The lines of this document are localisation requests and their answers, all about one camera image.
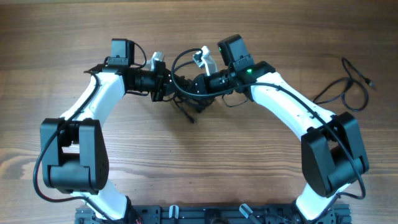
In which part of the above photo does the thick black USB cable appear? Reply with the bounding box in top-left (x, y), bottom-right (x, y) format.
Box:
top-left (164, 60), bottom-right (218, 124)

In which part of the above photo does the thin black USB cable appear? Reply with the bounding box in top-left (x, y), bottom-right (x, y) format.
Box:
top-left (312, 57), bottom-right (376, 113)

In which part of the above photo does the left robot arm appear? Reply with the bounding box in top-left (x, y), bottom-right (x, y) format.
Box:
top-left (33, 39), bottom-right (190, 223)

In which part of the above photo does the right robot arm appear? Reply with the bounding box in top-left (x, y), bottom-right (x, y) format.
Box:
top-left (183, 34), bottom-right (369, 223)

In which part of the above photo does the right camera cable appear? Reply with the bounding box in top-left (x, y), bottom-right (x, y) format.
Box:
top-left (170, 47), bottom-right (367, 224)

